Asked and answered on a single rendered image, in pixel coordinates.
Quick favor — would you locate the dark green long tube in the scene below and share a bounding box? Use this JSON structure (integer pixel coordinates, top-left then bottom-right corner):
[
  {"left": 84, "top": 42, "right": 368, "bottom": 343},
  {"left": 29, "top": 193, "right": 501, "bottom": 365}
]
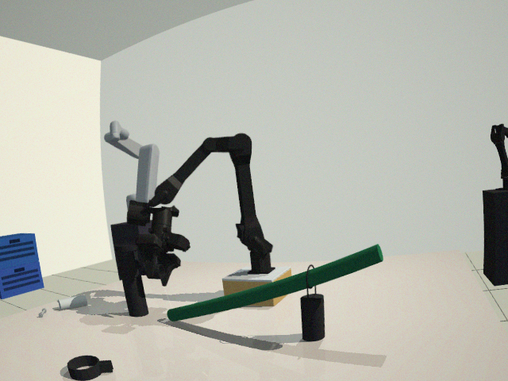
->
[{"left": 167, "top": 244, "right": 383, "bottom": 321}]

